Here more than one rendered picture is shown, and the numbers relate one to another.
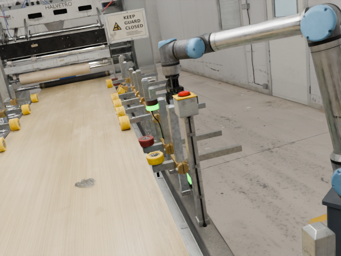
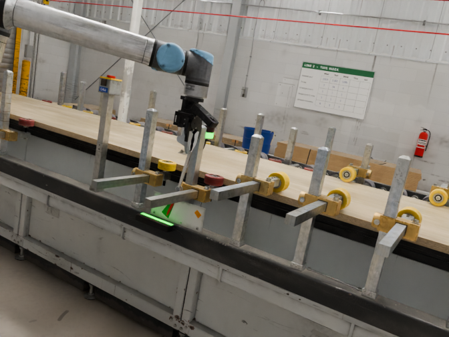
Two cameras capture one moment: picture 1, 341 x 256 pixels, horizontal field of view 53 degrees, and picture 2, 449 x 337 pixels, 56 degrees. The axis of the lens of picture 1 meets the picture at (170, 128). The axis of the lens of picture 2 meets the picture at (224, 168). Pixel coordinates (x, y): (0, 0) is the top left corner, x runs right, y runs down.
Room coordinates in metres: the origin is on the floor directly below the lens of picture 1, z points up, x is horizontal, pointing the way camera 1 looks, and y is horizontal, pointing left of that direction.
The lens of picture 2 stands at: (2.81, -1.19, 1.26)
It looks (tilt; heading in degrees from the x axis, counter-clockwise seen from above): 10 degrees down; 129
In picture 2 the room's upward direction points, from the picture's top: 10 degrees clockwise
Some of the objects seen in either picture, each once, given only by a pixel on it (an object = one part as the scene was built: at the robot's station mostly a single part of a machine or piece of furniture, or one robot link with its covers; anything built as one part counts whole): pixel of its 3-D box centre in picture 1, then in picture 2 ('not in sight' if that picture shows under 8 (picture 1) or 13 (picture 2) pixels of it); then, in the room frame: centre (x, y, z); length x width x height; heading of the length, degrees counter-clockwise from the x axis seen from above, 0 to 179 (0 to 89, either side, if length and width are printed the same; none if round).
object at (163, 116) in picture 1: (167, 142); (190, 184); (1.67, 0.03, 0.87); 0.03 x 0.03 x 0.48; 10
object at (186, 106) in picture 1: (185, 105); (109, 86); (1.17, -0.07, 1.18); 0.07 x 0.07 x 0.08; 10
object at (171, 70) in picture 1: (171, 69); (195, 91); (1.69, -0.05, 1.24); 0.10 x 0.09 x 0.05; 101
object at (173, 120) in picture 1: (179, 155); (144, 164); (1.42, -0.02, 0.89); 0.03 x 0.03 x 0.48; 10
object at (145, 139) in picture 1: (147, 147); (212, 188); (1.69, 0.14, 0.85); 0.08 x 0.08 x 0.11
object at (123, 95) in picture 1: (145, 91); not in sight; (2.70, 0.15, 0.95); 0.50 x 0.04 x 0.04; 100
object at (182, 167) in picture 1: (179, 163); (146, 176); (1.45, -0.02, 0.84); 0.13 x 0.06 x 0.05; 10
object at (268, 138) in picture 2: not in sight; (256, 148); (-1.54, 4.94, 0.36); 0.59 x 0.57 x 0.73; 106
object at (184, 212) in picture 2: not in sight; (176, 211); (1.64, 0.00, 0.75); 0.26 x 0.01 x 0.10; 10
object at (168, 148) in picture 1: (167, 145); (194, 191); (1.69, 0.03, 0.85); 0.13 x 0.06 x 0.05; 10
